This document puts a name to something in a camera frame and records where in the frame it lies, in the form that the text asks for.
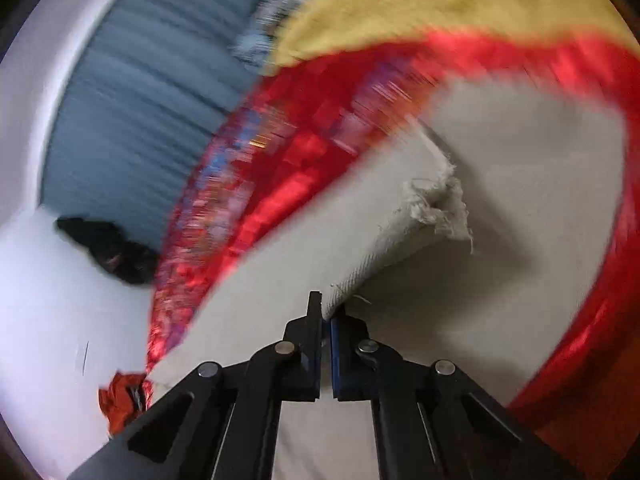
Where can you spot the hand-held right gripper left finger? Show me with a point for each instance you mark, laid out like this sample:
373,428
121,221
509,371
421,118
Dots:
312,355

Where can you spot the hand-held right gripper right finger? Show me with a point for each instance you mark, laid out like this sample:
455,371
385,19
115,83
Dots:
339,360

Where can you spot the beige pants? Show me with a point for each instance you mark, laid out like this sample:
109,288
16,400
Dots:
500,185

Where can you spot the small red-orange cloth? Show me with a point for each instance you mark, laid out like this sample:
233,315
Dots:
120,400

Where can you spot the red floral satin blanket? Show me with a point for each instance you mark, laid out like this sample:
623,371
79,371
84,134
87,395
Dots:
310,150

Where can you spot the black hanging garment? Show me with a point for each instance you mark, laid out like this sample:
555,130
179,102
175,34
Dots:
112,252

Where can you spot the blue-grey curtain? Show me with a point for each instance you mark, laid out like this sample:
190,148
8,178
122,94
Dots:
140,85

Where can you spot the blue white patterned pillow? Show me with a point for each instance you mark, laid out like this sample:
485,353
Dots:
265,30

